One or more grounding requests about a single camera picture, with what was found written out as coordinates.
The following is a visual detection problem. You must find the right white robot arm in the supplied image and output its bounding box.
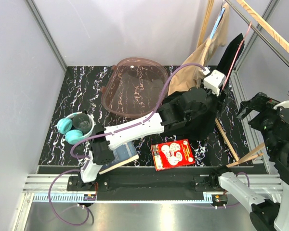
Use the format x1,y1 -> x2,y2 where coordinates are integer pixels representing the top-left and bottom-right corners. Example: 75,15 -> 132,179
209,92 -> 289,231

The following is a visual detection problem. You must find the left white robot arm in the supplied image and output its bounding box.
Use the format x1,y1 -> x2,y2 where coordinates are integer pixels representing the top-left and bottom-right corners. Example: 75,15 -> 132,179
77,87 -> 221,191

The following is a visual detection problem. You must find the blue hanger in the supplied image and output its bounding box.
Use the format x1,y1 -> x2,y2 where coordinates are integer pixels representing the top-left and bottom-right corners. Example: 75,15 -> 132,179
210,7 -> 225,39

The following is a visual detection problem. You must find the pink wire hanger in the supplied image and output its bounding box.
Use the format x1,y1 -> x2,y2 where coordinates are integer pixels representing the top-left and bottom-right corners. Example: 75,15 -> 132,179
222,22 -> 252,91

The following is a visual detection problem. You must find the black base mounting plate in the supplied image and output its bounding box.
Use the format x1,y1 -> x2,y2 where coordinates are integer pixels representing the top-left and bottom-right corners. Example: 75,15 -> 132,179
67,167 -> 230,203

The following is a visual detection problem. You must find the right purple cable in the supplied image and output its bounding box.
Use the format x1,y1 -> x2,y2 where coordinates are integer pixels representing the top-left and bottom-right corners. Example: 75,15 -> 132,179
190,171 -> 250,208

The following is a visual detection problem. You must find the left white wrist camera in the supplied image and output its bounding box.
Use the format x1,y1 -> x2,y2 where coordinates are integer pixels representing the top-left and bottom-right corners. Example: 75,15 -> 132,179
203,70 -> 226,96

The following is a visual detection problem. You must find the wooden clothes rack frame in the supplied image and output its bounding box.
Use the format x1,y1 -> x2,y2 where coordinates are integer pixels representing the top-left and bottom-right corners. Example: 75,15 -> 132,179
196,0 -> 289,168

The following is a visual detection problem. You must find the metal hanging rail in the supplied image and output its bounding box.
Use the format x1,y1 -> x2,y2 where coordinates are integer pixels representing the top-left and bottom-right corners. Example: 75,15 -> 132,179
223,0 -> 289,77

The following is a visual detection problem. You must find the black t shirt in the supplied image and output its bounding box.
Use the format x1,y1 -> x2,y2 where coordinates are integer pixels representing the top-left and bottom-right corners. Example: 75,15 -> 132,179
160,33 -> 245,141

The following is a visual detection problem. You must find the dark blue book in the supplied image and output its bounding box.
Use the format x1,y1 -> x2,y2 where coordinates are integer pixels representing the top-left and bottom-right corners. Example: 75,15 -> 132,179
99,141 -> 139,175

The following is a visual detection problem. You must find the beige t shirt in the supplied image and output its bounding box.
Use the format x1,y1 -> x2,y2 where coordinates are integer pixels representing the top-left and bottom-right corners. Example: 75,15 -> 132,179
168,2 -> 231,96

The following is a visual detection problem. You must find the red printed package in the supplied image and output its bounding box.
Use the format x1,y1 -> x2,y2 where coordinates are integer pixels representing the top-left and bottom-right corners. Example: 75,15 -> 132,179
151,139 -> 196,171

